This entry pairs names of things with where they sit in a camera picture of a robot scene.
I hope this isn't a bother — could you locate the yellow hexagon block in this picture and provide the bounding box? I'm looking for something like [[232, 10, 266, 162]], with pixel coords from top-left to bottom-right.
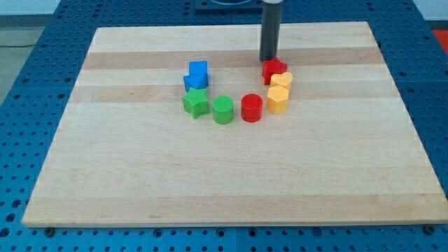
[[266, 85, 289, 114]]

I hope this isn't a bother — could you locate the green cylinder block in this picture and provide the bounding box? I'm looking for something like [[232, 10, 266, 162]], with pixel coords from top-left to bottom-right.
[[212, 95, 234, 125]]

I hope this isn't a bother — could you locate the blue cube block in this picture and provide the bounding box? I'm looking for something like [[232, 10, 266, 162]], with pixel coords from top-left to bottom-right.
[[189, 61, 208, 75]]

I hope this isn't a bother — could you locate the red cylinder block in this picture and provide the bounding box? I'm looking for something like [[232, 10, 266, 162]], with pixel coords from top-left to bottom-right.
[[241, 93, 263, 123]]

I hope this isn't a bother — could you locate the yellow heart block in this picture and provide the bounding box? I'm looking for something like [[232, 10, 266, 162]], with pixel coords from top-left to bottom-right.
[[270, 71, 293, 91]]

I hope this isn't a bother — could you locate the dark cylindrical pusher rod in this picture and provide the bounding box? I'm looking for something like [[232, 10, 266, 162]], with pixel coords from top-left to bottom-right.
[[259, 0, 284, 62]]

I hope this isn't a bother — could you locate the red star block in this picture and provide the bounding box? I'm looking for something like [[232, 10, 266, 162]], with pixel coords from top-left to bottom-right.
[[262, 57, 288, 85]]

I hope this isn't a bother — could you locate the light wooden board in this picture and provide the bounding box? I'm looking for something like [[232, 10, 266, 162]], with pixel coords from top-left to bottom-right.
[[22, 22, 447, 228]]

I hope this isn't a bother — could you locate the green star block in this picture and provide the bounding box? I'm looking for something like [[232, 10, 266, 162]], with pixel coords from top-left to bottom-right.
[[182, 87, 209, 118]]

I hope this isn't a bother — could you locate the blue triangle block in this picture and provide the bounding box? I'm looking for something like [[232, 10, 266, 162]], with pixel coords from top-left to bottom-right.
[[183, 73, 209, 92]]

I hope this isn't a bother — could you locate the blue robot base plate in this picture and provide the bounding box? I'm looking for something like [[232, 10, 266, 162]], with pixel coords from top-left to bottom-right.
[[192, 0, 263, 13]]

